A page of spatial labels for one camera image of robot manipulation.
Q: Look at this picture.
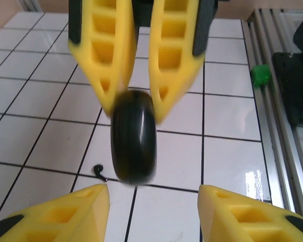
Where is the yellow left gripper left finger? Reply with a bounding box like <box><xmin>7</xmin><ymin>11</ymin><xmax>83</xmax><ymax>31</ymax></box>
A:
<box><xmin>0</xmin><ymin>184</ymin><xmax>110</xmax><ymax>242</ymax></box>

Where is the black wireless earbud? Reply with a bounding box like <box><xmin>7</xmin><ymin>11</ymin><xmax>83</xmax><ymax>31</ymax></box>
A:
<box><xmin>91</xmin><ymin>164</ymin><xmax>109</xmax><ymax>183</ymax></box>

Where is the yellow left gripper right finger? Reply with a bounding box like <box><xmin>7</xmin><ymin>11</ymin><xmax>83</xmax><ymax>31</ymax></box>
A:
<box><xmin>198</xmin><ymin>184</ymin><xmax>303</xmax><ymax>242</ymax></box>

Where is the green plastic block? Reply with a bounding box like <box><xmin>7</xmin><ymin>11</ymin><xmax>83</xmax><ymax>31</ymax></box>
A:
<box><xmin>250</xmin><ymin>64</ymin><xmax>272</xmax><ymax>88</ymax></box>

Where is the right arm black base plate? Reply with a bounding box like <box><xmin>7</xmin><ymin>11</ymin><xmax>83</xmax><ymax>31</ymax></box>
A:
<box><xmin>272</xmin><ymin>51</ymin><xmax>303</xmax><ymax>127</ymax></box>

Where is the black earbud charging case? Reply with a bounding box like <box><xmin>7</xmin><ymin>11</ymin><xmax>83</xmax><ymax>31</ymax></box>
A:
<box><xmin>110</xmin><ymin>90</ymin><xmax>158</xmax><ymax>186</ymax></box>

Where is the aluminium mounting rail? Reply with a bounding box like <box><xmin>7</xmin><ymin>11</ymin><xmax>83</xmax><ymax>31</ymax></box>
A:
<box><xmin>242</xmin><ymin>7</ymin><xmax>303</xmax><ymax>220</ymax></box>

